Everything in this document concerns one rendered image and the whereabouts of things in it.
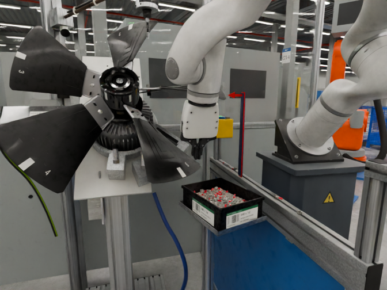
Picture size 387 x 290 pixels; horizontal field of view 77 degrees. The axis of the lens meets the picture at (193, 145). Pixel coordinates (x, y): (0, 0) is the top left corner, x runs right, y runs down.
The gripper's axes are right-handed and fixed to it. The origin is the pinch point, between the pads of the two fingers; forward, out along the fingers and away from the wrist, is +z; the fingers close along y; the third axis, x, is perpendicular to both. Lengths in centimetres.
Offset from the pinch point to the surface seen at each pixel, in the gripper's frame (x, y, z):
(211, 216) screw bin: 12.0, -2.2, 14.2
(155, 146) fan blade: -1.5, 12.1, -1.6
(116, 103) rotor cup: -15.7, 22.3, -9.5
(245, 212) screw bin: 13.3, -12.1, 13.2
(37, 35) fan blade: -36, 46, -26
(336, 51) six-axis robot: -275, -301, -9
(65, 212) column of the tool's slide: -56, 54, 67
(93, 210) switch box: -32, 36, 46
